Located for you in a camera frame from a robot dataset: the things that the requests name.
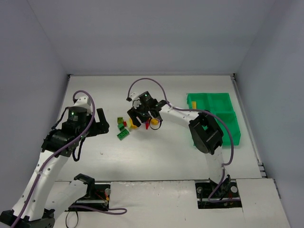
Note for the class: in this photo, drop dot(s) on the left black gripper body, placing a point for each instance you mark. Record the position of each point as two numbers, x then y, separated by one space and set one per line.
95 127

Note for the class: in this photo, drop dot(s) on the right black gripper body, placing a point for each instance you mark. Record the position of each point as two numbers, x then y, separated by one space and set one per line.
143 115

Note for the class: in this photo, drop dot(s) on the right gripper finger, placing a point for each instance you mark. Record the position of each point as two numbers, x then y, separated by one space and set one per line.
141 118
133 115

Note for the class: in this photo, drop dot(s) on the orange yellow curved lego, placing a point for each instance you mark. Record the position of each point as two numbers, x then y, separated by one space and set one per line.
133 126

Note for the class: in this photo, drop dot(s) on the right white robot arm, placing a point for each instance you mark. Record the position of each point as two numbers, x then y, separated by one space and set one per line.
205 132

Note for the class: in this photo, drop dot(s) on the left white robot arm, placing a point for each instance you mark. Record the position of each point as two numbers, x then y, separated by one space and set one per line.
34 209

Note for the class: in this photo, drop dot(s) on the yellow curved lego brick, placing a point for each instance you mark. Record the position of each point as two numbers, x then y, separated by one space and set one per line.
154 121

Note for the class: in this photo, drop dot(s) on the lime square lego brick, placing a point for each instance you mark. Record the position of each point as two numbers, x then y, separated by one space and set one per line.
120 120

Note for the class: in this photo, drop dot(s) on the green flat lego plate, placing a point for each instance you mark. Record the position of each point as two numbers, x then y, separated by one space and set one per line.
123 134

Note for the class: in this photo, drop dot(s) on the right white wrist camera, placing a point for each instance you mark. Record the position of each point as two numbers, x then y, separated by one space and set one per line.
134 96

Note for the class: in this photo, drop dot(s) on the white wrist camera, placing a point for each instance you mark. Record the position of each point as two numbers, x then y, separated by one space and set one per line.
134 96
84 102

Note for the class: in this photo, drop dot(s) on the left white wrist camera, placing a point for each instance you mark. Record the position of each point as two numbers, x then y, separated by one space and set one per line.
84 102

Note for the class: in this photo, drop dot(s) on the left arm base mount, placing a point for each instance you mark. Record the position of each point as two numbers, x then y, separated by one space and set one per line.
94 198

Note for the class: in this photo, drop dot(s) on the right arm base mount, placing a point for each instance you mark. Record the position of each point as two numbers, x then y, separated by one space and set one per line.
227 195

